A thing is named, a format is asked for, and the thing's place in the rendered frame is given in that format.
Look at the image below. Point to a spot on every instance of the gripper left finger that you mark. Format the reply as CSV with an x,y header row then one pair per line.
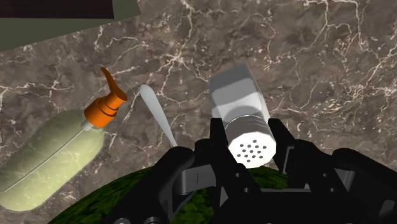
x,y
173,173

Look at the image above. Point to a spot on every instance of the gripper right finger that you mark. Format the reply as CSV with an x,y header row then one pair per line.
x,y
313,167

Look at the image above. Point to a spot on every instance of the glass shaker with silver cap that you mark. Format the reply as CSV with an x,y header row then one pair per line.
x,y
245,133

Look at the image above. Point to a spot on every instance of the dark green round melon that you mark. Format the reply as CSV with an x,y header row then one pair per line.
x,y
93,208

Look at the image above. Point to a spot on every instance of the pale green bottle, orange pump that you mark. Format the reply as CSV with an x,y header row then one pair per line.
x,y
46,161

